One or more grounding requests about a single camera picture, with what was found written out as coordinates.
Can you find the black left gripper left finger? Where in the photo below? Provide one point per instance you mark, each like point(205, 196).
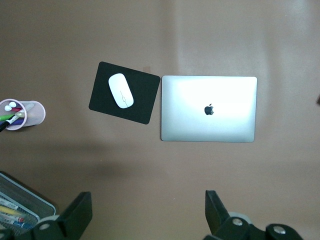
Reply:
point(77, 212)

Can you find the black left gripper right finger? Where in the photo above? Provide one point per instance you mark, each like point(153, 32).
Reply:
point(216, 215)

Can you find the silver laptop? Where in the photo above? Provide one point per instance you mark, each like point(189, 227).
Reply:
point(187, 120)

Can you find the white labelled marker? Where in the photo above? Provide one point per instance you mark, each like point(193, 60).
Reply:
point(12, 221)

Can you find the yellow marker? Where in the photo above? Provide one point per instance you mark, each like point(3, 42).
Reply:
point(8, 210)

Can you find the purple marker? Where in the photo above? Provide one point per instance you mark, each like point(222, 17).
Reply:
point(18, 122)

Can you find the black marker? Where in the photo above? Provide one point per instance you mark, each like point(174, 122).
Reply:
point(3, 127)

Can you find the white marker olive cap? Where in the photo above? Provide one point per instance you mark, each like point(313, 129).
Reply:
point(19, 115)

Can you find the green marker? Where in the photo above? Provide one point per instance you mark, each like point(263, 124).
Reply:
point(7, 117)

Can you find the red marker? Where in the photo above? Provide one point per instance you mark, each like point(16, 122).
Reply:
point(17, 109)

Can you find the black mesh desk tray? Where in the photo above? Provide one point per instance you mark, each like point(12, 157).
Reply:
point(37, 202)

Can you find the pink mesh pen cup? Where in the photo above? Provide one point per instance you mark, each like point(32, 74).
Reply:
point(38, 115)

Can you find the white capped pen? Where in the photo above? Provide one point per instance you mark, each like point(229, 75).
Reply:
point(7, 108)
point(11, 103)

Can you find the white computer mouse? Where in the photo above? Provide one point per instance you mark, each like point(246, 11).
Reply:
point(120, 91)

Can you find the black mouse pad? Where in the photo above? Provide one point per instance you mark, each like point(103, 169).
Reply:
point(142, 100)

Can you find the black left camera mount bracket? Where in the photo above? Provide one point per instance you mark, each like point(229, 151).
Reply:
point(285, 233)

